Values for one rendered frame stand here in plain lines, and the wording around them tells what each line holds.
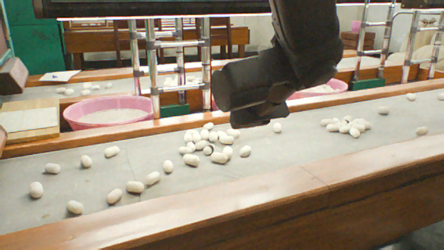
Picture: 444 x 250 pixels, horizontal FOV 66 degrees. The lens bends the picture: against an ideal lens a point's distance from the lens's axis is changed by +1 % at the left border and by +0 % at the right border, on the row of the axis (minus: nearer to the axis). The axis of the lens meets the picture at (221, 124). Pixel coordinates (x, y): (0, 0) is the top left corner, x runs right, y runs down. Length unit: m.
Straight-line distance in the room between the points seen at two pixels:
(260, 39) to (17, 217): 6.03
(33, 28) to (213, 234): 3.04
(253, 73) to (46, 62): 3.11
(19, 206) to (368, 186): 0.63
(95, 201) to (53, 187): 0.11
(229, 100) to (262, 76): 0.05
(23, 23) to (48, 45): 0.24
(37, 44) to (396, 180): 3.11
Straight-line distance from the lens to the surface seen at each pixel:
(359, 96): 1.24
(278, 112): 0.57
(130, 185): 0.65
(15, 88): 1.23
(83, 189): 0.70
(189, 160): 0.73
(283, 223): 0.61
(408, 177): 0.79
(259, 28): 6.45
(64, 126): 1.21
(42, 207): 0.68
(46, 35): 3.42
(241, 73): 0.42
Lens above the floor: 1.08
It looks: 21 degrees down
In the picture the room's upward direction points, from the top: straight up
